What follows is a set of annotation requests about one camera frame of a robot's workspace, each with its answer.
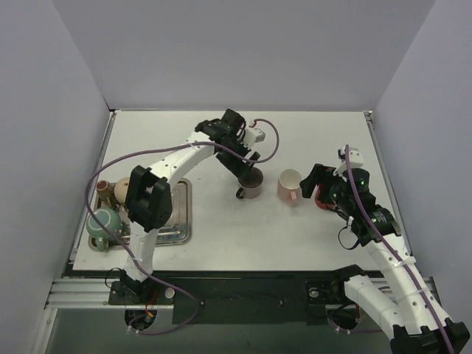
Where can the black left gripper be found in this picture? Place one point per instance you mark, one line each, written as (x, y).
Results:
(239, 162)

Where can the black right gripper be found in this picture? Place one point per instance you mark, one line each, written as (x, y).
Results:
(325, 183)

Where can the pink faceted mug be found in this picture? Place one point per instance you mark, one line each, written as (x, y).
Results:
(288, 186)

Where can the red mug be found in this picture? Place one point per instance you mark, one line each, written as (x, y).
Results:
(322, 205)

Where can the lilac mug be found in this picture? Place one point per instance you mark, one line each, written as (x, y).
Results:
(249, 188)

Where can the beige round mug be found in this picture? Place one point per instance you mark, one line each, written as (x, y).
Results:
(121, 190)

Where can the green mug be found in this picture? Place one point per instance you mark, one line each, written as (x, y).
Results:
(100, 224)

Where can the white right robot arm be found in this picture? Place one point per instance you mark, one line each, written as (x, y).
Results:
(412, 319)

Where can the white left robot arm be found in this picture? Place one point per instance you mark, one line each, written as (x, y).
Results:
(149, 196)

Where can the brown small mug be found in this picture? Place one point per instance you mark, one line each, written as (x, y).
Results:
(105, 189)

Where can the metal tray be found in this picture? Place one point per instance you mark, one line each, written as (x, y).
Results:
(177, 229)

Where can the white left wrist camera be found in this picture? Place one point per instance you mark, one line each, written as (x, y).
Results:
(253, 135)

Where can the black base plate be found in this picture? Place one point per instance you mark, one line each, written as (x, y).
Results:
(238, 298)

